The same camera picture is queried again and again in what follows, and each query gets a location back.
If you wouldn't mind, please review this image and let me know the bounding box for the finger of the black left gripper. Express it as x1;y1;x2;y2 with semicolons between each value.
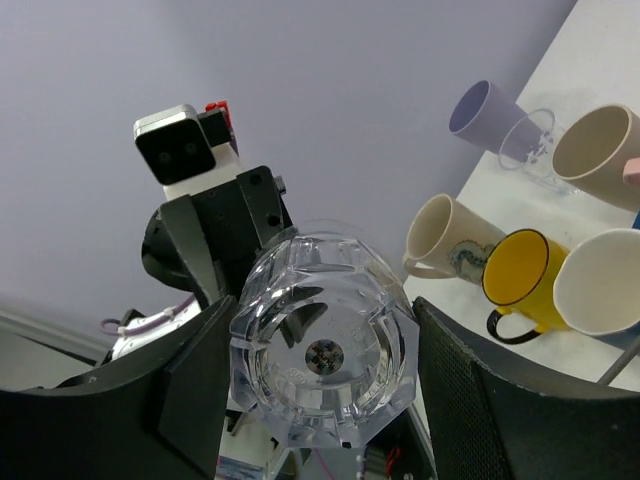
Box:
159;195;225;310

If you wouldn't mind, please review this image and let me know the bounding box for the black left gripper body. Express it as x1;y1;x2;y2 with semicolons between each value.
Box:
141;166;292;298

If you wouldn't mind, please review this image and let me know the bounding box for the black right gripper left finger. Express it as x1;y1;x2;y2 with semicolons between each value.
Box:
1;297;237;479

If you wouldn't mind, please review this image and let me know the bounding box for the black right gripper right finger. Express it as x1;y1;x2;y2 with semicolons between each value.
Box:
413;297;639;479

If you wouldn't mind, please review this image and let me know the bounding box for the clear glass tumbler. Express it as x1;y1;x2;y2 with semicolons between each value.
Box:
229;219;419;448

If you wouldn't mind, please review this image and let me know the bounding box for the yellow mug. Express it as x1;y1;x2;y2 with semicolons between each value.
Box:
481;228;569;345

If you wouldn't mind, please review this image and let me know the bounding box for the blue mug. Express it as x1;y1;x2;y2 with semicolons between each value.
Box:
553;227;639;349

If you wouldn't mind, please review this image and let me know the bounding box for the cream seahorse mug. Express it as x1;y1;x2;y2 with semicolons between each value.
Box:
403;194;506;285

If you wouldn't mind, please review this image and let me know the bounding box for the lavender plastic cup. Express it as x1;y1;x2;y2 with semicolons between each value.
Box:
448;80;542;154

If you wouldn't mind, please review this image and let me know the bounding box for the clear textured glass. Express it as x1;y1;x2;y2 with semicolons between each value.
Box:
498;108;578;196

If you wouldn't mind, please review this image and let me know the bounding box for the pink faceted mug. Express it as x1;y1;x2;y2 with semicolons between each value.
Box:
622;157;640;186

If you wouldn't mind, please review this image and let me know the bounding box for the beige plastic cup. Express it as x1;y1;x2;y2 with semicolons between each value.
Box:
552;105;639;211

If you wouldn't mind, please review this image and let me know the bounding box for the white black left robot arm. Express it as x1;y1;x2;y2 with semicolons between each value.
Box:
101;166;292;360

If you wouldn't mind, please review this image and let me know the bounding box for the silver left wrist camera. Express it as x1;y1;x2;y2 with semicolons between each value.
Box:
133;101;244;200

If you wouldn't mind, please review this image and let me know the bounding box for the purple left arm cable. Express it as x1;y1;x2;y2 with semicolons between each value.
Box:
99;294;196;334

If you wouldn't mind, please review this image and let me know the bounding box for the grey wire dish rack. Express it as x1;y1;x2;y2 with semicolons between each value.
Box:
597;343;639;385

